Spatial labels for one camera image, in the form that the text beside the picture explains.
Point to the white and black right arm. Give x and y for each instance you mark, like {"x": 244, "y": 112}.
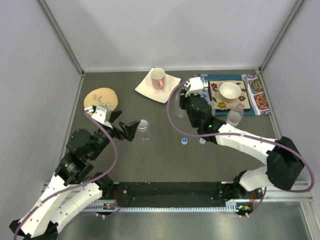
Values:
{"x": 281, "y": 167}

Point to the clear bottle with red label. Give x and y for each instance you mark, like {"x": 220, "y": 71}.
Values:
{"x": 235, "y": 115}

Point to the pink ceramic mug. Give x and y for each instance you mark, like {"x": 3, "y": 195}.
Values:
{"x": 158, "y": 78}

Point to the clear bottle with blue cap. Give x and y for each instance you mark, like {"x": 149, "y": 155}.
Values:
{"x": 179, "y": 112}

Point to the beige oval painted plate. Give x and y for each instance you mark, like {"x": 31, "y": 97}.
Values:
{"x": 101, "y": 96}

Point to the white ceramic bowl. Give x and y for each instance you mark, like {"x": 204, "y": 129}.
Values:
{"x": 229, "y": 90}

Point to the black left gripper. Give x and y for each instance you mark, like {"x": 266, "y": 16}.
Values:
{"x": 129, "y": 129}

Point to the left metal frame post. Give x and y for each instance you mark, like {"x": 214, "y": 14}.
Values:
{"x": 60, "y": 35}

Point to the metal frame post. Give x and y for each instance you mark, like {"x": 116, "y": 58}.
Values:
{"x": 60, "y": 35}
{"x": 288, "y": 22}

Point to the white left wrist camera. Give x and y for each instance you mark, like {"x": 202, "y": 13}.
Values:
{"x": 100, "y": 114}

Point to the white square plate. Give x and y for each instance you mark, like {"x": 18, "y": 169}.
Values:
{"x": 146, "y": 89}

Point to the grey slotted cable duct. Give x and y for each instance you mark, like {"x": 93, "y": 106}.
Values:
{"x": 227, "y": 207}

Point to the blue and white bottle cap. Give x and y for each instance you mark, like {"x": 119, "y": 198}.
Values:
{"x": 184, "y": 141}

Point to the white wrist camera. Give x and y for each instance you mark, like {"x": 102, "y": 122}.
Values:
{"x": 194, "y": 86}
{"x": 100, "y": 114}

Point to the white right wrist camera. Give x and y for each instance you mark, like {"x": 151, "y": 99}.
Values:
{"x": 194, "y": 86}

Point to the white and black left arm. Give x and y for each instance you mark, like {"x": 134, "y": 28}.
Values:
{"x": 68, "y": 193}

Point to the silver fork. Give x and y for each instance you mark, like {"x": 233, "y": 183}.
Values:
{"x": 205, "y": 84}

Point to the short clear capped bottle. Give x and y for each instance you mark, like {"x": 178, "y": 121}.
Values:
{"x": 144, "y": 131}

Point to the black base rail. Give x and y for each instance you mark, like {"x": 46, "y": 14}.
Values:
{"x": 178, "y": 194}

